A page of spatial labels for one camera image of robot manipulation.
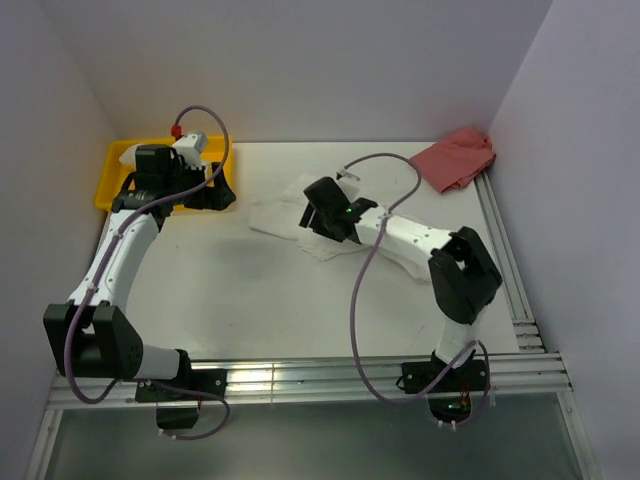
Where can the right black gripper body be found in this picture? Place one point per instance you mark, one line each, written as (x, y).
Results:
(320, 223)

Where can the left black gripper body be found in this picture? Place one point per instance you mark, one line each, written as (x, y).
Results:
(207, 197)

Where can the white printed t-shirt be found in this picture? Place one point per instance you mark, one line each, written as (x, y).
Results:
(282, 216)

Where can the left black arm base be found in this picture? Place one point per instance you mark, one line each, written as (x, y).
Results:
(180, 407)

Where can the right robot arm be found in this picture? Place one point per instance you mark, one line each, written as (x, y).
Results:
(463, 274)

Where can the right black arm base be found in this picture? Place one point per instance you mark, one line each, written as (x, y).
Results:
(450, 400)

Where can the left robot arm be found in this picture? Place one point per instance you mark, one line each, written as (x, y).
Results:
(90, 334)

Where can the rolled white t-shirt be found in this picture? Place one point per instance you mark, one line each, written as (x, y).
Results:
(127, 158)

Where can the yellow plastic tray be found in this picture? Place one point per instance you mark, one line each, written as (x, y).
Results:
(114, 172)

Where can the pink folded t-shirt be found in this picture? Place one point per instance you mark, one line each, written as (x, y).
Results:
(453, 162)

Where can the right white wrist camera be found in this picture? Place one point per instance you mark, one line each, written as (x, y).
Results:
(349, 184)

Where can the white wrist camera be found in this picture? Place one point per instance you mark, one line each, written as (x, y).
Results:
(191, 147)
(349, 184)

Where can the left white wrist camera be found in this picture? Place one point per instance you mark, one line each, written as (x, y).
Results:
(191, 147)

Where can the aluminium front rail frame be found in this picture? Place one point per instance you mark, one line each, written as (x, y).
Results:
(320, 380)

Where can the aluminium right side rail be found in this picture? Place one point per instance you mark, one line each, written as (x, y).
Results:
(526, 329)

